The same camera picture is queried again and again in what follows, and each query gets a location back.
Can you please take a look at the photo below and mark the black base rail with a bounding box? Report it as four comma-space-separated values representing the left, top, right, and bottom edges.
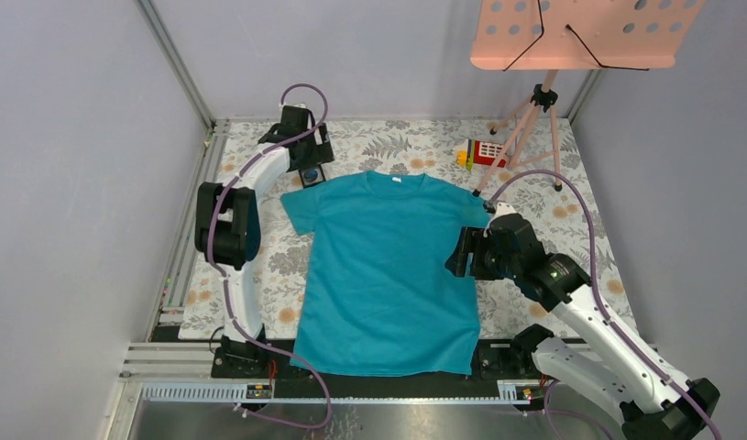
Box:
211, 337, 542, 401

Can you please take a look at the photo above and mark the purple cable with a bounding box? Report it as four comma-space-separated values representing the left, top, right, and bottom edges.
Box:
484, 170, 724, 440
205, 83, 335, 431

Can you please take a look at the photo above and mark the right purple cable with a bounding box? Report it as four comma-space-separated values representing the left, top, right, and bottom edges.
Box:
484, 170, 724, 440

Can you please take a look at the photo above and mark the pink music stand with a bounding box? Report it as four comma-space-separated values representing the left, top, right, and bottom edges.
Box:
470, 0, 704, 169

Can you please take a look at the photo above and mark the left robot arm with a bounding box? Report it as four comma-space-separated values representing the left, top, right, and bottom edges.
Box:
194, 105, 335, 379

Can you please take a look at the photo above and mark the black brooch display box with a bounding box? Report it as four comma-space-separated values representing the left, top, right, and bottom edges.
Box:
299, 165, 326, 189

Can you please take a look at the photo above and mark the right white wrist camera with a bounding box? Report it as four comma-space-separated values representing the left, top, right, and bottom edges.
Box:
484, 200, 517, 236

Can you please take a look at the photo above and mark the red toy block house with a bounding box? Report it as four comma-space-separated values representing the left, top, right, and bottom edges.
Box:
455, 139, 503, 171

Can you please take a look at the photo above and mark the blue round brooch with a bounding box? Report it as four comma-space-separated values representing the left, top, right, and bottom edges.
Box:
301, 169, 319, 186

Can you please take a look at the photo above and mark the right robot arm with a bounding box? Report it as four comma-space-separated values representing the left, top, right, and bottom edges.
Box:
445, 204, 721, 439

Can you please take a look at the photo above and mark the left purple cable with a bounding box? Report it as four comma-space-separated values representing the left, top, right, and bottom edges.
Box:
205, 83, 335, 431

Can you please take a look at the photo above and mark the teal t-shirt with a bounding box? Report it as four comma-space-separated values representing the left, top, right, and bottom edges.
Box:
280, 170, 489, 377

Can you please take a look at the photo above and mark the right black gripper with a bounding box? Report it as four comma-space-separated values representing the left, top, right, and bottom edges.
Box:
444, 225, 521, 281

